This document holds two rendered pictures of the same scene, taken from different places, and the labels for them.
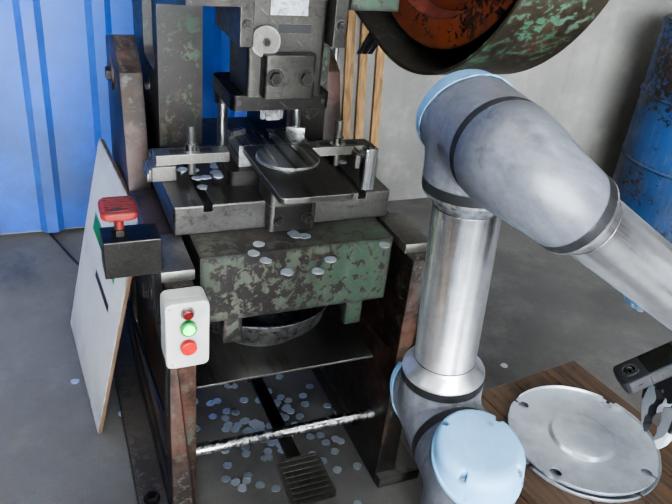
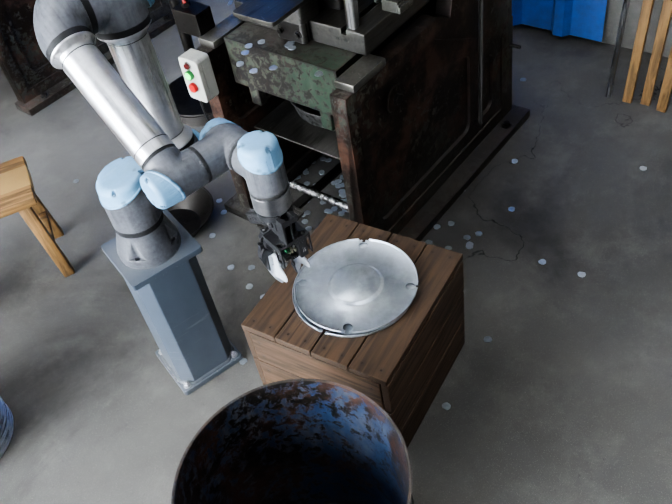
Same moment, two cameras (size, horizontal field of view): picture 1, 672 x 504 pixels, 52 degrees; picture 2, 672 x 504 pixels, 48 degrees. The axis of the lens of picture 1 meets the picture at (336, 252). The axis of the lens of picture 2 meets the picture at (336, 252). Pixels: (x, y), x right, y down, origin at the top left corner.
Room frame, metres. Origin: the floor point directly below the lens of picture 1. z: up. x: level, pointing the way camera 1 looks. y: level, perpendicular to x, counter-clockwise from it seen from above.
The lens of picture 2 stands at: (0.59, -1.62, 1.67)
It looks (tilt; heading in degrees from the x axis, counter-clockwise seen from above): 45 degrees down; 70
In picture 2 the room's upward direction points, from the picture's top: 11 degrees counter-clockwise
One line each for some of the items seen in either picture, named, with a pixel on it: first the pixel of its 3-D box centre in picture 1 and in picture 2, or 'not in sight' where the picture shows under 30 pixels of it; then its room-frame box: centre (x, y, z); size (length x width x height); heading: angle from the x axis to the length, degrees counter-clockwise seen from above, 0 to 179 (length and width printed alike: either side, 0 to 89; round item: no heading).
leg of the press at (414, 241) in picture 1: (343, 231); (443, 69); (1.59, -0.01, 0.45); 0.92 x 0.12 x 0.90; 25
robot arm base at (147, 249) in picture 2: not in sight; (143, 231); (0.63, -0.21, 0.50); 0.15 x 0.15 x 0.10
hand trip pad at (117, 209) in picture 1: (118, 224); not in sight; (1.00, 0.37, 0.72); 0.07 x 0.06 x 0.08; 25
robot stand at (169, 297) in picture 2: not in sight; (176, 305); (0.63, -0.21, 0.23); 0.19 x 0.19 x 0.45; 9
